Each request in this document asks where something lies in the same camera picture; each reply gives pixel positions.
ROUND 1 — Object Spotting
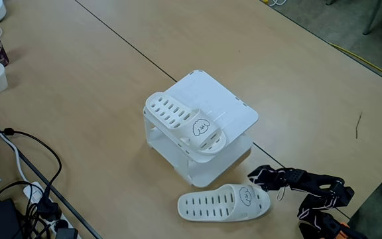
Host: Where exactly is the white shoe rack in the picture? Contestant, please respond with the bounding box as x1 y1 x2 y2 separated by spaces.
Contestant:
143 69 259 189

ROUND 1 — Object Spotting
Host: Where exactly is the white slipper with dog print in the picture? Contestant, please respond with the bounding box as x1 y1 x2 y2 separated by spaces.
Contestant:
144 92 227 157
176 183 271 222

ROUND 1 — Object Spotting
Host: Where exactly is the white power cable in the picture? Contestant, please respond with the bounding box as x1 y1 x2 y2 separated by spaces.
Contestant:
0 109 29 187

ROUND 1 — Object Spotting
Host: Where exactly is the black power plug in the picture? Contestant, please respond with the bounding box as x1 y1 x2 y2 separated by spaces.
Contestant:
36 198 62 222

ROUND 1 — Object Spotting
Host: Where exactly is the white power strip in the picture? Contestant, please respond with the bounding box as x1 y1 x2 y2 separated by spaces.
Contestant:
23 181 82 239

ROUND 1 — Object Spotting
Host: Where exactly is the black power brick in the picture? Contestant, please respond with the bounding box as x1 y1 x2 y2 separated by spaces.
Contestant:
0 198 23 239

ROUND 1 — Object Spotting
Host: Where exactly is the thin dark twig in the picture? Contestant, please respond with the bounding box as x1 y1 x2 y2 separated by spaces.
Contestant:
355 112 363 139

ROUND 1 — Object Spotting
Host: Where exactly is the black cable with connector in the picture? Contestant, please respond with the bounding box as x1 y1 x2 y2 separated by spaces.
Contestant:
0 127 62 213

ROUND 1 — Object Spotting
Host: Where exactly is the grey chair leg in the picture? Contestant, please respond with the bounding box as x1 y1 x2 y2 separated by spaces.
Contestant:
362 0 382 36

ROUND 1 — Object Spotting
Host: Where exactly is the black plug-in adapter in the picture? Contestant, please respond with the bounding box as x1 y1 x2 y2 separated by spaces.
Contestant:
54 227 79 239

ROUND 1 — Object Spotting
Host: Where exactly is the yellow cable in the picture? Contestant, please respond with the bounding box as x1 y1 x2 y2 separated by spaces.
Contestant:
328 42 382 86

